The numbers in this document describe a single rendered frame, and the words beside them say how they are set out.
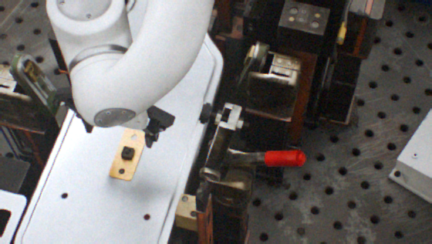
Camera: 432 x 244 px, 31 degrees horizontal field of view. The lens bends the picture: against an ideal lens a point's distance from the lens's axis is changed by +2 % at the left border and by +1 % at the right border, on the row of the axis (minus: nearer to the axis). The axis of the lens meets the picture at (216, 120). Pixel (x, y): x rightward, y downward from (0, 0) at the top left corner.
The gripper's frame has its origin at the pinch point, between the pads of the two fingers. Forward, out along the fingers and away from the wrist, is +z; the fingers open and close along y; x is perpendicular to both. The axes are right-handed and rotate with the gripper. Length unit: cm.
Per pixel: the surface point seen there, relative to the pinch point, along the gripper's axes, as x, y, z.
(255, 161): 0.7, -20.2, -1.7
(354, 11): -30.1, -28.5, 1.6
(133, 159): 0.6, -1.1, 8.8
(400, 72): -45, -41, 39
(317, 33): -21.8, -24.0, -2.5
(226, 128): 1.7, -16.3, -12.1
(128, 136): -3.0, 1.0, 8.8
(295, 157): 0.3, -25.4, -5.6
